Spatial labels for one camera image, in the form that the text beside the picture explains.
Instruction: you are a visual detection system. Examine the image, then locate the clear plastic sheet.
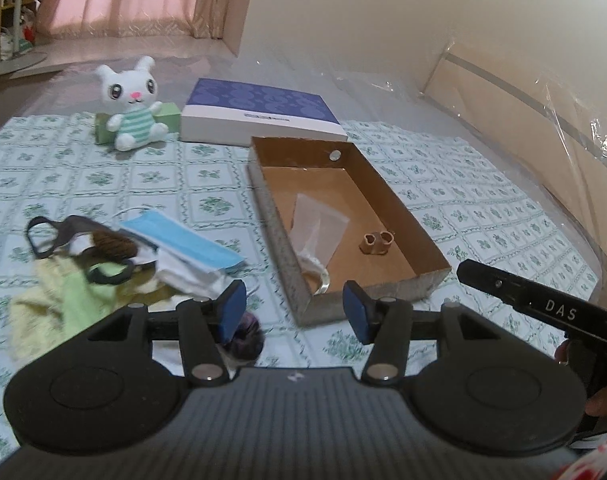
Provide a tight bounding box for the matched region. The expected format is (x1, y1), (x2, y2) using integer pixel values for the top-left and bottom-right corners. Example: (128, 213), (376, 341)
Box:
(58, 30), (607, 281)

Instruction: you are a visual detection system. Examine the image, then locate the cardboard box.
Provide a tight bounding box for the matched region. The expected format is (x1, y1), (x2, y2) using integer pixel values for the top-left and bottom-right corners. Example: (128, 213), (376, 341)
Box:
(248, 135), (453, 327)

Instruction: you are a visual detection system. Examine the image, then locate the green cloth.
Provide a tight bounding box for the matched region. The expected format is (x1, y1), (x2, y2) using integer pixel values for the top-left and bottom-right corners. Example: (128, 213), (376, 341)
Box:
(58, 264), (140, 332)

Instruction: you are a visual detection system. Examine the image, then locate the grey face mask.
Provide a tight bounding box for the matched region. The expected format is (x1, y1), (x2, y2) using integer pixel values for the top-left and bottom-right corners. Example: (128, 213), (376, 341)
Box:
(26, 215), (135, 287)

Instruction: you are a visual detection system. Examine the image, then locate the white face mask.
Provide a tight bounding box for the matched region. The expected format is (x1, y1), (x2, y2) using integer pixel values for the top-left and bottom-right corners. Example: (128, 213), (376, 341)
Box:
(134, 250), (225, 299)

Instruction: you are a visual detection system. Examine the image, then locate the standing fan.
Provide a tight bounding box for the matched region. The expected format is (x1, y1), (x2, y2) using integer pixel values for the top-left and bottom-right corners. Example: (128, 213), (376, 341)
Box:
(0, 0), (49, 79)

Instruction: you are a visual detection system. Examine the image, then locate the small green box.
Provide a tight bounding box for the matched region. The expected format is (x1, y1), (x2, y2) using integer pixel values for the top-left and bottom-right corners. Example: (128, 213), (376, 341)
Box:
(94, 102), (182, 146)

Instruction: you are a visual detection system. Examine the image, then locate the yellow cloth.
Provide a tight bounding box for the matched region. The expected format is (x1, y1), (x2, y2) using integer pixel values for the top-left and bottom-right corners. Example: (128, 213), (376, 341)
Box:
(8, 255), (170, 361)

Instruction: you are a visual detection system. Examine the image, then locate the brown knitted object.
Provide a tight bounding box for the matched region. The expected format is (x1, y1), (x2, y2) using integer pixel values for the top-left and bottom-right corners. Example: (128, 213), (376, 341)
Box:
(90, 231), (138, 262)

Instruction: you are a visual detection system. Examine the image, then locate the beige bed headboard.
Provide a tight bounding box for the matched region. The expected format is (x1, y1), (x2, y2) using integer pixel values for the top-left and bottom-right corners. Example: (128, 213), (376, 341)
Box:
(422, 42), (607, 286)

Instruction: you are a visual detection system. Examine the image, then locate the blue patterned box lid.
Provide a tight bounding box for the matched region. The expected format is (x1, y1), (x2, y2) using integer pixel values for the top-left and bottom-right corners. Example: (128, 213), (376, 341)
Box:
(178, 78), (348, 147)

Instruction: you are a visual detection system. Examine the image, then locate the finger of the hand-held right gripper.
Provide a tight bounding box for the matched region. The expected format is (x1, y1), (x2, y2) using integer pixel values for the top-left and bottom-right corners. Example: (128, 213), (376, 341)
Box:
(456, 259), (607, 347)

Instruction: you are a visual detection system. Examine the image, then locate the clear plastic bag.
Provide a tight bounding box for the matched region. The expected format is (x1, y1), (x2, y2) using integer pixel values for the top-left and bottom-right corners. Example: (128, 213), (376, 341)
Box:
(290, 192), (349, 262)

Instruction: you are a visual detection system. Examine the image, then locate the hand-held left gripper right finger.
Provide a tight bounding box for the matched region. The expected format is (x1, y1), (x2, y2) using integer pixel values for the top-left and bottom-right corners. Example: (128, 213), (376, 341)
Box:
(342, 281), (507, 386)

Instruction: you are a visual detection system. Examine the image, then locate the person's right hand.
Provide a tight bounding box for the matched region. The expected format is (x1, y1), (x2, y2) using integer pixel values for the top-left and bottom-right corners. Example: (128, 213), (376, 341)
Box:
(555, 339), (607, 417)

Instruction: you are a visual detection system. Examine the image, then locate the blue face mask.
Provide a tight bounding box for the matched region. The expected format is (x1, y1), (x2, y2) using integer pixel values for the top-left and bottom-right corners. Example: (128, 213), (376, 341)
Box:
(120, 210), (248, 277)

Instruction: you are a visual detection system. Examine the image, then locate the person's red white clothing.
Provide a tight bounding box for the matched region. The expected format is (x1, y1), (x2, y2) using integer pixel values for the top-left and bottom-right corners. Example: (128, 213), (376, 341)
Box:
(546, 437), (607, 480)

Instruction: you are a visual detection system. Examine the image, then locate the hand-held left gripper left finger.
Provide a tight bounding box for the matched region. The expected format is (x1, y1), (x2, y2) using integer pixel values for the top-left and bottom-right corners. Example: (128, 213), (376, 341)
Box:
(86, 280), (248, 388)

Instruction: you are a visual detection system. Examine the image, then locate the green floral bedsheet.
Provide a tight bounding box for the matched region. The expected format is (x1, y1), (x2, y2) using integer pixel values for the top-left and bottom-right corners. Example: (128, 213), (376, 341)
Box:
(0, 112), (600, 461)

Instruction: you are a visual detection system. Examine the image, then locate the white ring-shaped item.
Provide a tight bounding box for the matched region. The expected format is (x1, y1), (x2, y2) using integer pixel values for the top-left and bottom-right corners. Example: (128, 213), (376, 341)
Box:
(298, 252), (331, 293)

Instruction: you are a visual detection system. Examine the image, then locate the white bunny plush toy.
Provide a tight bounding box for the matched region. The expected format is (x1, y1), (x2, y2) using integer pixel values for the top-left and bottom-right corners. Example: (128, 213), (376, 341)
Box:
(94, 56), (165, 152)

